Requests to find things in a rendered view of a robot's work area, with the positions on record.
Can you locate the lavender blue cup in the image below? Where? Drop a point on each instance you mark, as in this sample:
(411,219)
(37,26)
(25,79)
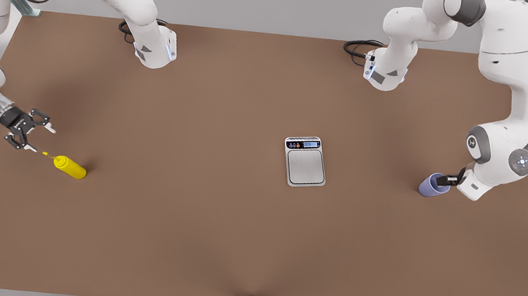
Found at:
(429,188)

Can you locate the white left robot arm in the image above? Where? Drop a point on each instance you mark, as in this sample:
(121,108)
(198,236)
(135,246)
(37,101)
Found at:
(507,52)

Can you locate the yellow sauce squeeze bottle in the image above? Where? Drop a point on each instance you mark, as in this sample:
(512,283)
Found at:
(71,167)

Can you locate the silver digital kitchen scale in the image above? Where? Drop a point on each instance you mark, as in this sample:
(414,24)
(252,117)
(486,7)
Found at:
(306,166)

